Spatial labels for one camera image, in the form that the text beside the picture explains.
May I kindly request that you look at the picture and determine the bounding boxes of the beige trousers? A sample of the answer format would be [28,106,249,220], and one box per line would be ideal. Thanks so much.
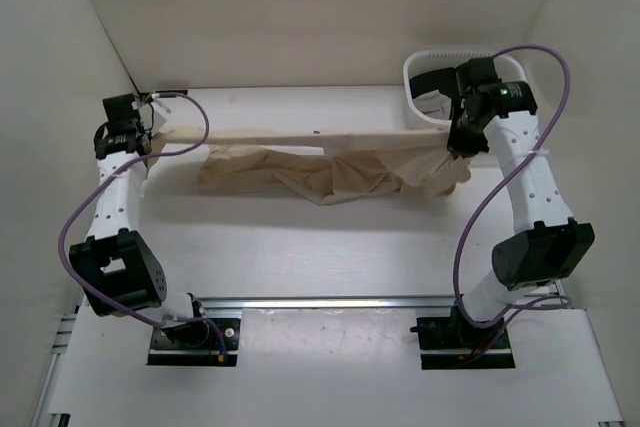
[151,125,471,205]

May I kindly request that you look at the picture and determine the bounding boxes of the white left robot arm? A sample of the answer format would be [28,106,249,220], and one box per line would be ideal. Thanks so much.
[58,91,210,347]

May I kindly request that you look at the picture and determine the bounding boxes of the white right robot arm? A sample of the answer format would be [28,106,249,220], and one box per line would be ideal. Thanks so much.
[447,57,595,347]

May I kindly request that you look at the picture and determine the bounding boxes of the black trousers in basket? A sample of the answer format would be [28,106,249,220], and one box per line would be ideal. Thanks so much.
[409,67,459,99]

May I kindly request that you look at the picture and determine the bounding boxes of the white plastic basket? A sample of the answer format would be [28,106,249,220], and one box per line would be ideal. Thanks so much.
[402,48,524,131]

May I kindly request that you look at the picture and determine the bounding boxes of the black label sticker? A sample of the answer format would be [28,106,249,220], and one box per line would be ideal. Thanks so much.
[157,90,188,98]

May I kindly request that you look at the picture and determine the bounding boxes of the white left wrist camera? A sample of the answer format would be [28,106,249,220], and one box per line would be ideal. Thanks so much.
[138,94,171,137]

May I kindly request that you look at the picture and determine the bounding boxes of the aluminium front rail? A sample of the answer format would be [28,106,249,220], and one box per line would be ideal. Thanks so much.
[201,296,454,310]

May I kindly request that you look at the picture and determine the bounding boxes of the aluminium rail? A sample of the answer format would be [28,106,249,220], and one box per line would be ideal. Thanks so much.
[544,281,572,310]
[201,296,454,310]
[29,294,86,427]

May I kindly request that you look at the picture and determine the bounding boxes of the aluminium right side rail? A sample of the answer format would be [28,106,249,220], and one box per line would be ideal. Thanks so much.
[544,281,572,310]

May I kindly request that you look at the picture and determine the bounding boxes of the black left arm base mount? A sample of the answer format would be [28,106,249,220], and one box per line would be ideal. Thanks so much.
[147,314,241,367]

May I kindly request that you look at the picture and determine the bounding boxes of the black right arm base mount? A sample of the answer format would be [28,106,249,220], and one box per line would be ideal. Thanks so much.
[410,305,516,370]

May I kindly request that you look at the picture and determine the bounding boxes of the aluminium left side rail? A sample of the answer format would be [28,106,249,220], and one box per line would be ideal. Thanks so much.
[29,294,86,427]

